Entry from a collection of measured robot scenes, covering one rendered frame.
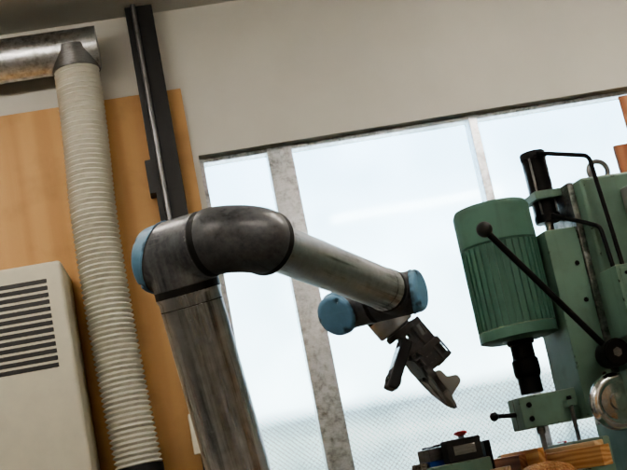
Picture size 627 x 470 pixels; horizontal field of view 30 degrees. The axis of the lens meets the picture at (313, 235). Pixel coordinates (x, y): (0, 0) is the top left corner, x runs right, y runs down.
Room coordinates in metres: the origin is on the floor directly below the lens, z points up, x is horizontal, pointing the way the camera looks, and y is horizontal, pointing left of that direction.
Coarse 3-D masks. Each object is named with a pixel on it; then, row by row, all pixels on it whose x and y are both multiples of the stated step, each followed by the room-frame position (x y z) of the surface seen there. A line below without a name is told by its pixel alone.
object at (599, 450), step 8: (584, 448) 2.41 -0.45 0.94; (592, 448) 2.37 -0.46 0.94; (600, 448) 2.34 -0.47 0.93; (608, 448) 2.35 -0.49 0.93; (552, 456) 2.57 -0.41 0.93; (560, 456) 2.53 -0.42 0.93; (568, 456) 2.49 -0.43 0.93; (576, 456) 2.46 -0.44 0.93; (584, 456) 2.42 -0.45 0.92; (592, 456) 2.38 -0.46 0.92; (600, 456) 2.35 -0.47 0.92; (608, 456) 2.35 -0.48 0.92; (576, 464) 2.47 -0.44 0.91; (584, 464) 2.43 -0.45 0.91; (592, 464) 2.39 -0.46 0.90; (600, 464) 2.36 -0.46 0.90
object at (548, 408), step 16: (512, 400) 2.61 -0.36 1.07; (528, 400) 2.58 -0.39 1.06; (544, 400) 2.59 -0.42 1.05; (560, 400) 2.60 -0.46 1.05; (576, 400) 2.61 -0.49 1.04; (528, 416) 2.58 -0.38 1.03; (544, 416) 2.59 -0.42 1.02; (560, 416) 2.60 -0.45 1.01; (576, 416) 2.61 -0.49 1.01; (544, 432) 2.61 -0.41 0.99
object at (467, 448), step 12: (444, 444) 2.58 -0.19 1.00; (456, 444) 2.58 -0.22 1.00; (468, 444) 2.59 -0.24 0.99; (480, 444) 2.59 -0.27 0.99; (420, 456) 2.67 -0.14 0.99; (432, 456) 2.61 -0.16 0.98; (444, 456) 2.60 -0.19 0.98; (456, 456) 2.58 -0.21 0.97; (468, 456) 2.59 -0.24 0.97; (480, 456) 2.59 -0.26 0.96
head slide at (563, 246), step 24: (552, 240) 2.58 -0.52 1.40; (576, 240) 2.59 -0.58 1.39; (552, 264) 2.58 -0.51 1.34; (576, 264) 2.59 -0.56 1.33; (552, 288) 2.60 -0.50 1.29; (576, 288) 2.59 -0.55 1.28; (576, 312) 2.58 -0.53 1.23; (552, 336) 2.66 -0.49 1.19; (576, 336) 2.58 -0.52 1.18; (600, 336) 2.59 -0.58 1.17; (552, 360) 2.69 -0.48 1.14; (576, 360) 2.58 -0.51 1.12; (576, 384) 2.60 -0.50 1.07
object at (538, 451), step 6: (522, 450) 2.63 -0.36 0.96; (528, 450) 2.60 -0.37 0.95; (534, 450) 2.57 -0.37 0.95; (540, 450) 2.55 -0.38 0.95; (504, 456) 2.74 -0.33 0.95; (528, 456) 2.60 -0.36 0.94; (534, 456) 2.57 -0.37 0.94; (540, 456) 2.55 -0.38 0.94; (528, 462) 2.61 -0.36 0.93; (534, 462) 2.58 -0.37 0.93; (540, 462) 2.55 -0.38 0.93
